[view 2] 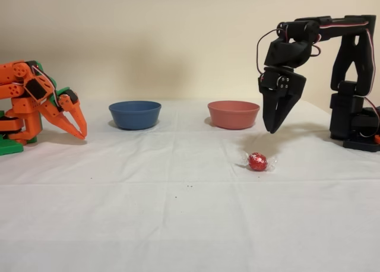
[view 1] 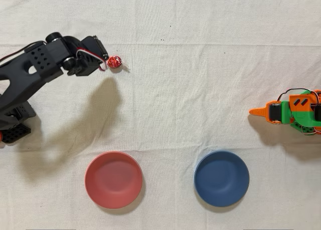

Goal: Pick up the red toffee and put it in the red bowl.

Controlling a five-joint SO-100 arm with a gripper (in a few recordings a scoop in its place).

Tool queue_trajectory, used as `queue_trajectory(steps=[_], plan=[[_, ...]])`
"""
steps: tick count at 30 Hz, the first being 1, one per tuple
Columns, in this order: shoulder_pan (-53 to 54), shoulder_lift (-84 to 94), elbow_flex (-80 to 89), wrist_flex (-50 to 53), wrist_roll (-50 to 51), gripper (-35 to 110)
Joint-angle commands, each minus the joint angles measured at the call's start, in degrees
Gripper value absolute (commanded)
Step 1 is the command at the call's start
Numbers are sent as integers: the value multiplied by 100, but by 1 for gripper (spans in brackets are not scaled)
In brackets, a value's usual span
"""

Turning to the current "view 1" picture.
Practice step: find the red foil candy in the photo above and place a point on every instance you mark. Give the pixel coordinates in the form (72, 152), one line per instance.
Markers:
(115, 61)

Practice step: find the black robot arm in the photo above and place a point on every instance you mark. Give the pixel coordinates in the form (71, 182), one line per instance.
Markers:
(22, 74)

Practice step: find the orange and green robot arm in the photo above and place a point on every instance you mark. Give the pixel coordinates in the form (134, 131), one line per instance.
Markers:
(303, 114)

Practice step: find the blue bowl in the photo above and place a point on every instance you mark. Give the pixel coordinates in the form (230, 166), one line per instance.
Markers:
(222, 178)

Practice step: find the red bowl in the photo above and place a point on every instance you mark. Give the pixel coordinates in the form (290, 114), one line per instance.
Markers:
(114, 179)

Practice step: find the white tablecloth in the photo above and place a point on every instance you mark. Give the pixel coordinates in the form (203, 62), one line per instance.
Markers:
(175, 102)

